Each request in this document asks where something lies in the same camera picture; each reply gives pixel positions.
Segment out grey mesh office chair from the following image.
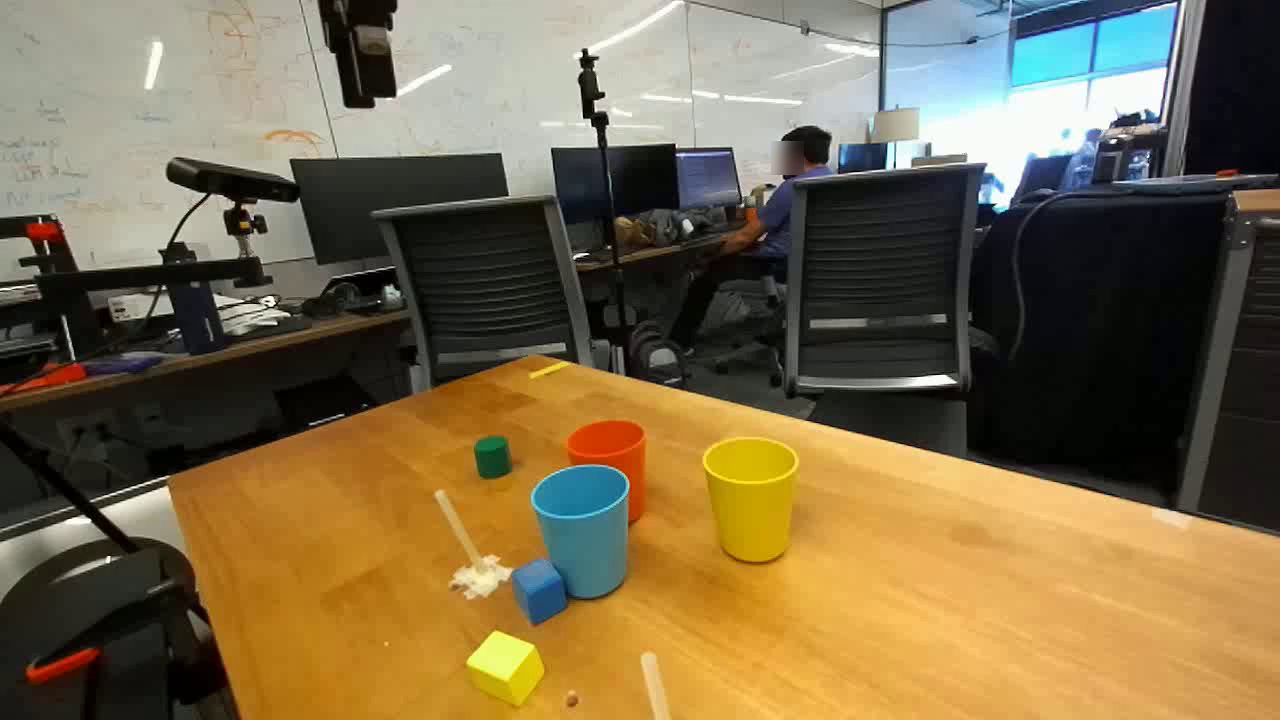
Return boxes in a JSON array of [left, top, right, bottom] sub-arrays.
[[774, 162, 992, 455], [367, 192, 600, 396]]

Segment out yellow plastic cup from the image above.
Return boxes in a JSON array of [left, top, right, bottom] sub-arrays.
[[700, 434, 805, 567]]

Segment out wide black monitor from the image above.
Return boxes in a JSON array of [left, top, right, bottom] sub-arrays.
[[287, 148, 511, 269]]

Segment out black wheeled robot base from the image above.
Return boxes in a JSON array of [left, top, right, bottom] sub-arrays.
[[0, 415, 243, 720]]

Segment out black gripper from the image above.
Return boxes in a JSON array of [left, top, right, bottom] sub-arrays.
[[317, 0, 405, 111]]

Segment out white table lamp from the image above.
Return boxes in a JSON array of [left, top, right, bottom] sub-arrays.
[[869, 104, 923, 173]]

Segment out green cylinder block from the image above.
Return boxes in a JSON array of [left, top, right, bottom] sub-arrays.
[[470, 434, 515, 484]]

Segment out black camera on mount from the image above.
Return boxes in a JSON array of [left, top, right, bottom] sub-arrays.
[[158, 152, 302, 260]]

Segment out yellow cube block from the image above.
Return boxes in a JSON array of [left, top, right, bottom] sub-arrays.
[[464, 628, 549, 709]]

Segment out white cloth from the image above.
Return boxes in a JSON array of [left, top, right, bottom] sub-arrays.
[[210, 291, 291, 340]]

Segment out black computer monitor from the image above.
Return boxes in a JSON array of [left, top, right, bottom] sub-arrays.
[[549, 141, 681, 225]]

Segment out black and red clamp frame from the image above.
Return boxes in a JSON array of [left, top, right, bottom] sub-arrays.
[[0, 213, 271, 363]]

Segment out seated man in blue shirt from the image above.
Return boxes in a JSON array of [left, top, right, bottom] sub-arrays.
[[658, 124, 839, 353]]

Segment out black tripod pole with camera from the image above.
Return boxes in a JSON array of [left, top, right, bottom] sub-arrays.
[[571, 43, 630, 377]]

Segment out blue plastic cup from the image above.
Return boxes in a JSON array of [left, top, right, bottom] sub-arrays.
[[526, 460, 634, 604]]

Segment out blue cube block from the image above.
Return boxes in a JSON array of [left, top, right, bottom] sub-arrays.
[[511, 558, 571, 628]]

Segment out dark blue bottle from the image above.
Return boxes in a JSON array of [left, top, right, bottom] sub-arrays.
[[171, 275, 225, 356]]

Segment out wooden office desk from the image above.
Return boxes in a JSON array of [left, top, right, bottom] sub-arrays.
[[0, 309, 416, 422]]

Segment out orange plastic cup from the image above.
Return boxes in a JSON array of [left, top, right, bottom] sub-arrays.
[[562, 415, 651, 530]]

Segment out lit computer monitor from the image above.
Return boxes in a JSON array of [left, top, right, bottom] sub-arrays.
[[672, 146, 744, 216]]

